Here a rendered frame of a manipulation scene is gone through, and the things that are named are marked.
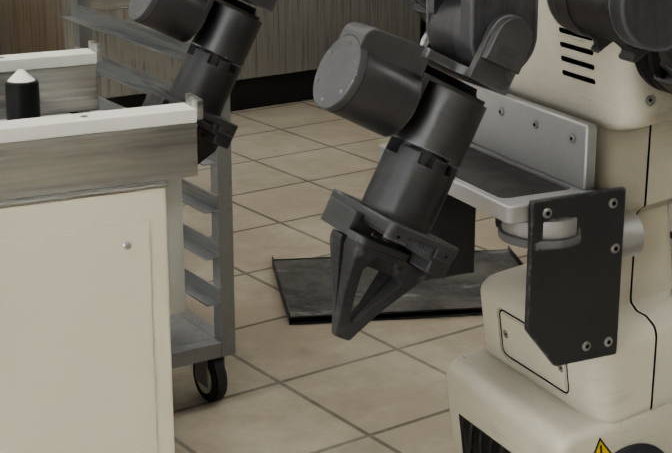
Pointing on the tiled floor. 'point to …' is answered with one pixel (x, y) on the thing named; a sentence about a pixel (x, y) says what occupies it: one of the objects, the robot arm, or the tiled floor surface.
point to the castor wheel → (217, 380)
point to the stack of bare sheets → (441, 301)
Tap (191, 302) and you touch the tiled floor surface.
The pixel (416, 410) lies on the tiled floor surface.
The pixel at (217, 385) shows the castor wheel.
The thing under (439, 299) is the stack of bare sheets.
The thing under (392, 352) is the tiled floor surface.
